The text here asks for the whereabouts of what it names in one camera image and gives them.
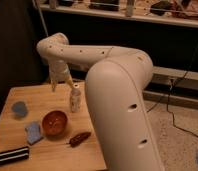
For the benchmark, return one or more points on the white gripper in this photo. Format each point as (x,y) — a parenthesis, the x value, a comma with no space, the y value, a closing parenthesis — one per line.
(59,72)

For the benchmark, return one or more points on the clear plastic bottle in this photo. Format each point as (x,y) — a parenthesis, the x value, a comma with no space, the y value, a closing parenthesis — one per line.
(75,98)

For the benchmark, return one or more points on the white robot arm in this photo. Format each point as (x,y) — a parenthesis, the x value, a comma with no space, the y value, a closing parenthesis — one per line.
(114,88)

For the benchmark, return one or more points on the orange bowl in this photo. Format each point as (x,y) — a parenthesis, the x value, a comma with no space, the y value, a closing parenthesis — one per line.
(54,123)

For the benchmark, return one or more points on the blue round cup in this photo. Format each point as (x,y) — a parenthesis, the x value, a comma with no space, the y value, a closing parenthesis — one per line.
(19,108)

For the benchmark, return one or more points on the blue sponge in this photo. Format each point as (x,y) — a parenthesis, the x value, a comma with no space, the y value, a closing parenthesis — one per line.
(33,133)

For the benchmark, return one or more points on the dark red chili pepper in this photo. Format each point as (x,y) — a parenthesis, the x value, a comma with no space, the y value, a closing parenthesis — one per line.
(79,138)

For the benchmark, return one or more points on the metal lamp pole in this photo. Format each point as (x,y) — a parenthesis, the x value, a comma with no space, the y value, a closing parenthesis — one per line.
(37,4)

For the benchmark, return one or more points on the black white striped block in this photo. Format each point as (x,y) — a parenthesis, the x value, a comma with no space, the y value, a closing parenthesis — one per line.
(14,155)

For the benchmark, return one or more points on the wooden shelf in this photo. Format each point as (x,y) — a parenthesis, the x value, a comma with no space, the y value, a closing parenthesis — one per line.
(172,12)

